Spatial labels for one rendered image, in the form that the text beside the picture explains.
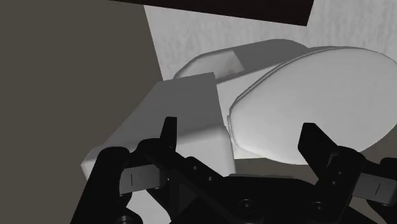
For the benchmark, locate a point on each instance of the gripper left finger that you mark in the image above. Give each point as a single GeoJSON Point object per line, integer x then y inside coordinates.
{"type": "Point", "coordinates": [155, 155]}

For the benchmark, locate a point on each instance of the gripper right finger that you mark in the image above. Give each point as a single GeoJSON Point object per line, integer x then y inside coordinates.
{"type": "Point", "coordinates": [338, 161]}

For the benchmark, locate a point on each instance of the white toilet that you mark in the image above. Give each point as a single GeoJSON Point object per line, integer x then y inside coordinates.
{"type": "Point", "coordinates": [310, 102]}

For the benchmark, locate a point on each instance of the dark robot stand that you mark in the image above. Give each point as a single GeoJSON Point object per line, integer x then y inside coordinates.
{"type": "Point", "coordinates": [235, 7]}

